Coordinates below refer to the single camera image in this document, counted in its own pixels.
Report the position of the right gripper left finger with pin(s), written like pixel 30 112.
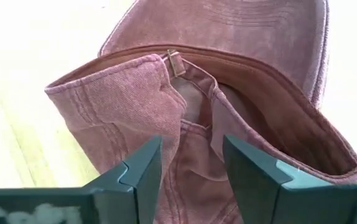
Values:
pixel 141 199

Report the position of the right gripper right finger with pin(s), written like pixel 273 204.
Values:
pixel 259 199

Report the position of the maroon baseball cap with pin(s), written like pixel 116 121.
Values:
pixel 119 102

